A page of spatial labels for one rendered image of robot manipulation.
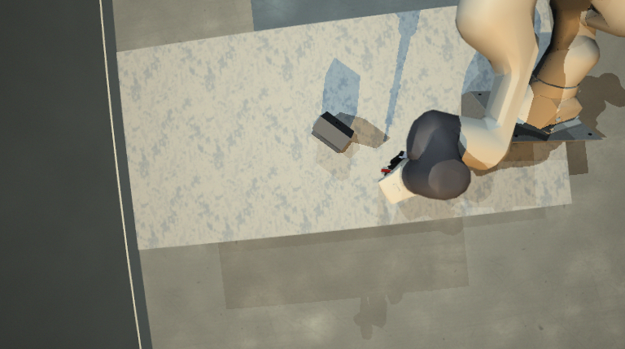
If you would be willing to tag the dark grey panel with square hole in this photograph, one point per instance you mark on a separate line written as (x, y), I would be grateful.
(334, 133)

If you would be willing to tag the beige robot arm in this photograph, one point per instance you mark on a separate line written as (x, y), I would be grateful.
(503, 32)

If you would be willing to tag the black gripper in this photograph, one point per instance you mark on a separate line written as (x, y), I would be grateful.
(395, 161)

